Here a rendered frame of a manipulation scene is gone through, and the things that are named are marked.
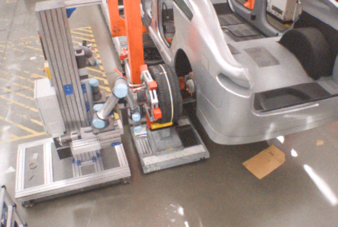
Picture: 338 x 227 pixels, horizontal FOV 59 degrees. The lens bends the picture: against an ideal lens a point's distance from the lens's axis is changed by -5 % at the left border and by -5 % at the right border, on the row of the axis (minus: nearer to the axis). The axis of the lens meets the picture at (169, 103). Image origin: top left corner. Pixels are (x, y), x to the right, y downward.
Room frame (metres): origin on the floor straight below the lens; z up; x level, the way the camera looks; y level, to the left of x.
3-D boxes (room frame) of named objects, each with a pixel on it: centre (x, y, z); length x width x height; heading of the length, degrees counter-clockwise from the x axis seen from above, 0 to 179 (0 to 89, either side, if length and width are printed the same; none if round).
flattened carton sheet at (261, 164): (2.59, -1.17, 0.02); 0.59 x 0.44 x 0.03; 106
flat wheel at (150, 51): (4.53, 0.28, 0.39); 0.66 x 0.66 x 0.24
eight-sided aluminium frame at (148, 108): (2.85, 0.23, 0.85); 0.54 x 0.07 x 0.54; 16
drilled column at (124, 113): (3.42, 0.63, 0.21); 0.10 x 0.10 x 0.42; 16
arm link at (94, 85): (2.90, 0.85, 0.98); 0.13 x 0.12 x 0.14; 94
